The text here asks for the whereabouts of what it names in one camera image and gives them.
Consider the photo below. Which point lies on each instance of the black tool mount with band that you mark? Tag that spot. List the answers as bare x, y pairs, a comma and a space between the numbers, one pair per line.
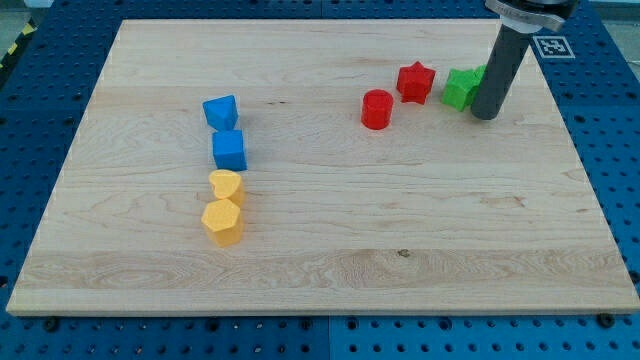
530, 16

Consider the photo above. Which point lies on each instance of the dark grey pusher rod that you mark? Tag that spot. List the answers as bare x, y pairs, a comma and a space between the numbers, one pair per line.
503, 64

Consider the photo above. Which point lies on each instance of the red cylinder block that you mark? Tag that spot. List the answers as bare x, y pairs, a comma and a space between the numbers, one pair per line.
376, 109

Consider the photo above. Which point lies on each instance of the green star block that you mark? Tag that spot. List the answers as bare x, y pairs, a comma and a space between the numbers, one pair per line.
460, 89

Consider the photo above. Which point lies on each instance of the red star block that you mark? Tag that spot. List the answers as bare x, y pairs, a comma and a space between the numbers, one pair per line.
415, 82

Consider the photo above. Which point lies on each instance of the fiducial marker tag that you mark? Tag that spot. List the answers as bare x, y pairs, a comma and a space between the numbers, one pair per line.
553, 47

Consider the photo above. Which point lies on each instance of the green block behind rod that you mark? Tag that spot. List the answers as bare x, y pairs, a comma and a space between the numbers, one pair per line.
479, 72

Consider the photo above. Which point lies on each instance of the wooden board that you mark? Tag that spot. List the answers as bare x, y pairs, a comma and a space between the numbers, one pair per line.
439, 213

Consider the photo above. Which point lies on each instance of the black screw bottom right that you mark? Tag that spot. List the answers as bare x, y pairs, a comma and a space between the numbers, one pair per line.
605, 320

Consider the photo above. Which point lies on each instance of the black screw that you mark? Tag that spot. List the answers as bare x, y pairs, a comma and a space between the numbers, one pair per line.
605, 320
50, 324

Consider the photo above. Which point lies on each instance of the blue cube block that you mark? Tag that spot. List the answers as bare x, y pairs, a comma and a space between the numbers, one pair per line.
228, 150

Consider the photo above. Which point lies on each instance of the yellow heart block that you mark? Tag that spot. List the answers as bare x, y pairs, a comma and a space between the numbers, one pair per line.
227, 185

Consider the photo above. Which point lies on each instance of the yellow hexagon block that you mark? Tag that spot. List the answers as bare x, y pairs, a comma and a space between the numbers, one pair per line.
223, 222

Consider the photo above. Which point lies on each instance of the black screw bottom left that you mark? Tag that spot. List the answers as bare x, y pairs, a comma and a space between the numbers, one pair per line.
50, 324

